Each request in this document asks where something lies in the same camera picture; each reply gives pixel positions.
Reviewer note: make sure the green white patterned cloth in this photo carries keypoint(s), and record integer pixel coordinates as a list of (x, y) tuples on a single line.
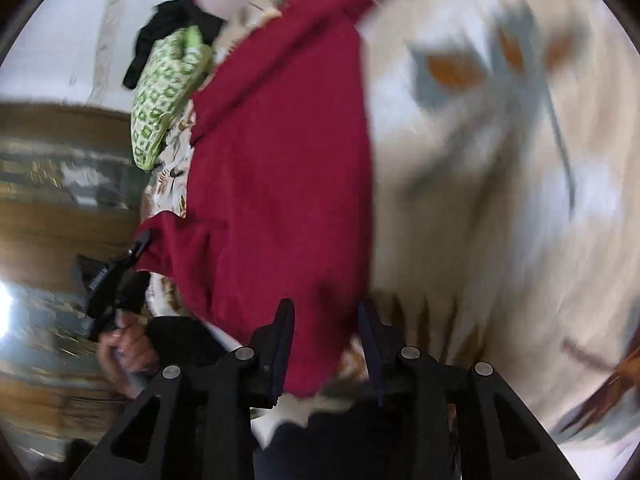
[(175, 68)]

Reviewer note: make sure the beige leaf pattern fleece blanket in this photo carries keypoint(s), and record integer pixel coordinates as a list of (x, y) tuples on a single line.
[(504, 139)]

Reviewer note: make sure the person's left hand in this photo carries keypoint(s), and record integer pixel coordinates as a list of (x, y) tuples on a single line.
[(126, 354)]

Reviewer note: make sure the black crumpled garment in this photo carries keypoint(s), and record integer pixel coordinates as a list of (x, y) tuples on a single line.
[(169, 16)]

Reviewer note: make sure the dark red garment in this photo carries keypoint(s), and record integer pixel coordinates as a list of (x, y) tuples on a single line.
[(279, 189)]

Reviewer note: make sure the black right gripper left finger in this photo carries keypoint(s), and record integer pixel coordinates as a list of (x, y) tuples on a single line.
[(194, 422)]

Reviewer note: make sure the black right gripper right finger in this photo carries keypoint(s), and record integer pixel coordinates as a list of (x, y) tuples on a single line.
[(436, 421)]

